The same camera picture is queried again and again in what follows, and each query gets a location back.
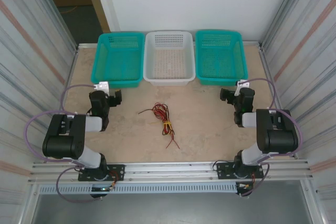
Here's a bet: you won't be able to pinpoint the teal plastic basket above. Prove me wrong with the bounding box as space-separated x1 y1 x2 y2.
194 29 249 87
90 32 146 90

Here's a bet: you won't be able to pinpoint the white plastic basket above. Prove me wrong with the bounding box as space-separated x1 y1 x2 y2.
143 30 196 87

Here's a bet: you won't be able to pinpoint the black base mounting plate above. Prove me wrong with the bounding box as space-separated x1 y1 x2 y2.
78 164 125 182
216 162 265 180

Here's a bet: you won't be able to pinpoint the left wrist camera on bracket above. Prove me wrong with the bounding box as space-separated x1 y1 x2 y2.
93 81 110 95

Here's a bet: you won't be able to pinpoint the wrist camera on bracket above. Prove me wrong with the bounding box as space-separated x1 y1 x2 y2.
235 80 250 97
93 81 110 95

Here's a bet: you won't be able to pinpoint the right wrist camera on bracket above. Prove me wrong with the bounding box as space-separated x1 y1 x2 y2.
235 80 250 97

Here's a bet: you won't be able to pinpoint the aluminium table frame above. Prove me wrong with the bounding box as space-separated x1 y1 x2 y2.
48 40 299 159

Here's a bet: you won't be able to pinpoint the red base power wires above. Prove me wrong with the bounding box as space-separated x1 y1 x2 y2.
237 173 257 191
108 170 119 191

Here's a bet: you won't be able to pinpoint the aluminium mounting rail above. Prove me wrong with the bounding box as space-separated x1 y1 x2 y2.
28 158 314 185

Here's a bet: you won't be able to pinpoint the orange floor cable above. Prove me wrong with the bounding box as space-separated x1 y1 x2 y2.
60 5 77 15

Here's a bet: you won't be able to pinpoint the aluminium corner post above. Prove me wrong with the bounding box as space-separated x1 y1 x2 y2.
261 0 305 49
26 0 79 49

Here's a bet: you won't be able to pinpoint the grey slotted cable duct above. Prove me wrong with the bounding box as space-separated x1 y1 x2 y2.
38 183 238 195

